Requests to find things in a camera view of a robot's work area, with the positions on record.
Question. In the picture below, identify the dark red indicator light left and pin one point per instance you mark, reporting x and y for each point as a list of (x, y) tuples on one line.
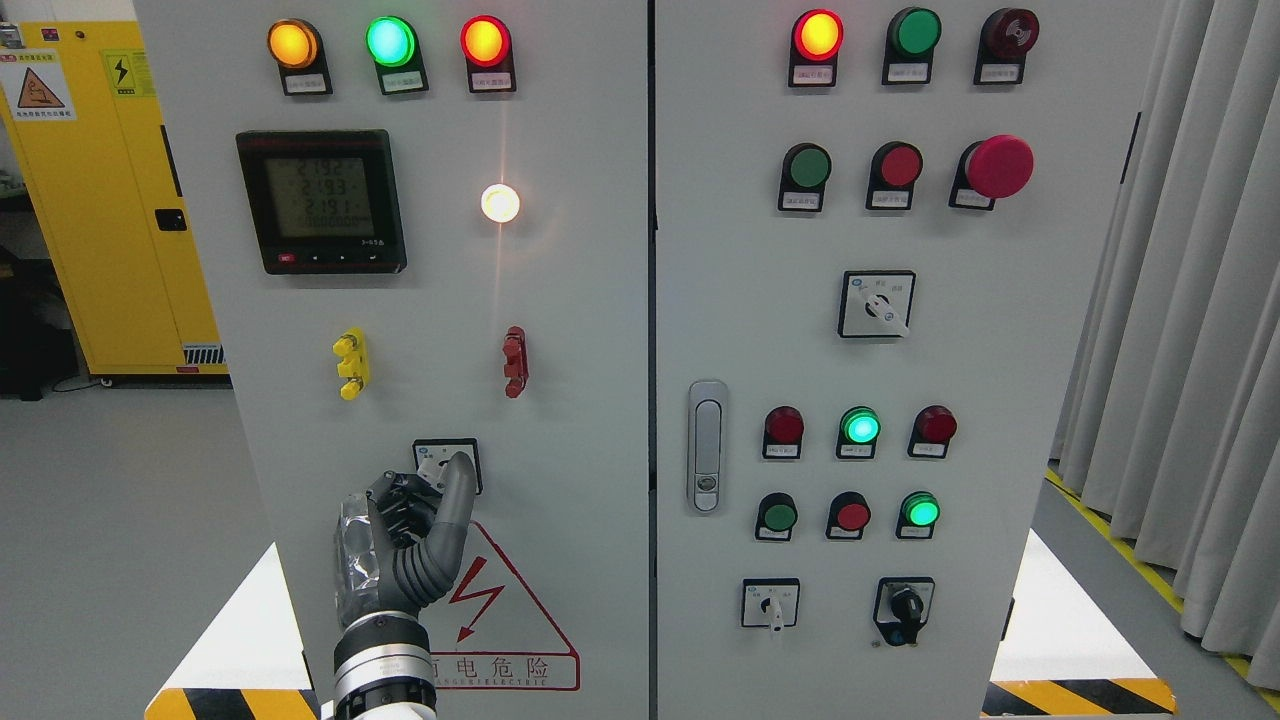
[(783, 432)]

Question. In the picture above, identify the white rotary selector switch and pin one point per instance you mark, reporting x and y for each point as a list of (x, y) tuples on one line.
[(876, 305), (770, 603)]

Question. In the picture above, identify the green lit indicator light middle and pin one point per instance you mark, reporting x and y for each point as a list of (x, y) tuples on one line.
[(858, 433)]

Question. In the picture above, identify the grey electrical control cabinet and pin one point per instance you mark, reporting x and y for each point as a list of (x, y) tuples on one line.
[(645, 139)]

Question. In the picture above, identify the grey curtain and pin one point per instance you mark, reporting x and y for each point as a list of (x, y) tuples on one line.
[(1170, 426)]

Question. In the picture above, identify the small clear lamp bulb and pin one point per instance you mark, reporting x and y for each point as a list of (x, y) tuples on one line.
[(500, 203)]

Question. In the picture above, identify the green lit indicator light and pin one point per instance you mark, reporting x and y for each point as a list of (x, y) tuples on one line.
[(396, 54), (858, 433)]

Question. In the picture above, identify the silver black robot forearm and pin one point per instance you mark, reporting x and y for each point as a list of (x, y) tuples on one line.
[(383, 669)]

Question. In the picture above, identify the red push button lower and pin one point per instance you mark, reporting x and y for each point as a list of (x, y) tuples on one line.
[(848, 516)]

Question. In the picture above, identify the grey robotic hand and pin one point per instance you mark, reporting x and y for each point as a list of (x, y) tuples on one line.
[(400, 543)]

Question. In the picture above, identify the green push button upper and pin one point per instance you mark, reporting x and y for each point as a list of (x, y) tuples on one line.
[(805, 170)]

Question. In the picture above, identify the silver cabinet door handle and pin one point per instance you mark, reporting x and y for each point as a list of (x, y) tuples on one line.
[(706, 402)]

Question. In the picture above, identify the green lit push button lower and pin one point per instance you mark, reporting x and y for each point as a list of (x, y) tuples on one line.
[(918, 516)]

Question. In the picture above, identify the black knob selector switch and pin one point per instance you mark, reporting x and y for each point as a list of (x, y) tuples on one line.
[(902, 608)]

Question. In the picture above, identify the red emergency stop mushroom button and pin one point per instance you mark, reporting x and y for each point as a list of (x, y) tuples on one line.
[(990, 170)]

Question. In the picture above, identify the amber indicator light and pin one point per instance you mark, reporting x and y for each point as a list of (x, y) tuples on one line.
[(299, 53)]

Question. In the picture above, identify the yellow safety storage cabinet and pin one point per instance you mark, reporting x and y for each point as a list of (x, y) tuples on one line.
[(80, 103)]

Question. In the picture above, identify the red push button upper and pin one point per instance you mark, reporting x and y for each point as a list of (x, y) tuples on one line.
[(894, 169)]

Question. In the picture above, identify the red electric danger sticker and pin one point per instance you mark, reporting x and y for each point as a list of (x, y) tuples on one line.
[(490, 631)]

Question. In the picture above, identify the black digital power meter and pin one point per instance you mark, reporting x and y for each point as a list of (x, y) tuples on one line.
[(323, 202)]

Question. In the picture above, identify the red lit indicator light left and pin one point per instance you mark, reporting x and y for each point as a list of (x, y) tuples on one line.
[(489, 55)]

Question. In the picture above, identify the white rotary selector switch upper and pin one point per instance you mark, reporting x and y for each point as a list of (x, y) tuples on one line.
[(876, 305)]

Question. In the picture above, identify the white rotary selector switch lower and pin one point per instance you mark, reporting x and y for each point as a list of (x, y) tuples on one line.
[(770, 603)]

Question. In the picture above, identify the green lit indicator light left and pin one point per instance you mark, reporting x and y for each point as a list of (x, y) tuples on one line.
[(396, 54)]

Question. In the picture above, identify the dark red buzzer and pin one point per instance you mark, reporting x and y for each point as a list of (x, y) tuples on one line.
[(1005, 41)]

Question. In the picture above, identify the white rotary light switch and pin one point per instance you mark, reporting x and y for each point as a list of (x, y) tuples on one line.
[(432, 455)]

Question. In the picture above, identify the red push button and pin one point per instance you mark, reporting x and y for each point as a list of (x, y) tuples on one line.
[(894, 169), (848, 516)]

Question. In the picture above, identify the dark red indicator light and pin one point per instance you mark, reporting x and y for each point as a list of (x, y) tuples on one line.
[(932, 432), (783, 432)]

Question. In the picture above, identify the dark red indicator light right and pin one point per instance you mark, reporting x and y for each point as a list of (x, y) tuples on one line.
[(932, 432)]

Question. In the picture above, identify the red lit indicator light right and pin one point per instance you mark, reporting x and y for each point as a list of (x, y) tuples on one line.
[(816, 40)]

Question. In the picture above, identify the red terminal post block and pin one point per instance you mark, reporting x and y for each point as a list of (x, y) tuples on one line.
[(516, 361)]

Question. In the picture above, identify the dark green indicator light top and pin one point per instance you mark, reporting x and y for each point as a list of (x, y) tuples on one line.
[(911, 38)]

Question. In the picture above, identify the red lit indicator light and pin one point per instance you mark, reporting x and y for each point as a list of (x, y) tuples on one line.
[(489, 55), (816, 40)]

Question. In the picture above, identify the yellow terminal post block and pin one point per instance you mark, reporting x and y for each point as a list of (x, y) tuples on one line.
[(353, 366)]

